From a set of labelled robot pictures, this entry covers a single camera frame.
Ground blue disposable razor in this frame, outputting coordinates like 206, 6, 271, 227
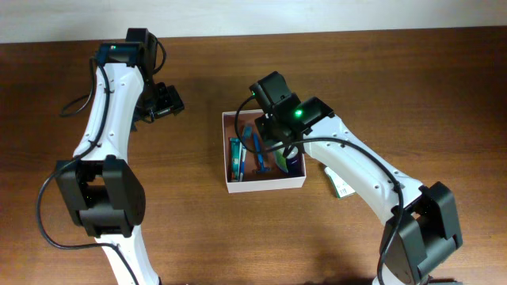
253, 134, 271, 174

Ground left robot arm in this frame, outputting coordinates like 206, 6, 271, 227
51, 28, 185, 284

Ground blue white toothbrush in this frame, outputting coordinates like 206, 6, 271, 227
238, 123, 252, 182

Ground white cardboard box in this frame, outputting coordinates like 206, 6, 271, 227
222, 111, 307, 194

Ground green toothpaste tube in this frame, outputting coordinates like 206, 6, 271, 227
230, 138, 242, 182

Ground clear spray bottle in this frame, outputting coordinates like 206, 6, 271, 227
274, 146, 301, 177

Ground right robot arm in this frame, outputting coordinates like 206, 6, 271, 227
250, 71, 463, 284

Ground green white packet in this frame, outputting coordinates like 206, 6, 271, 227
324, 166, 356, 199

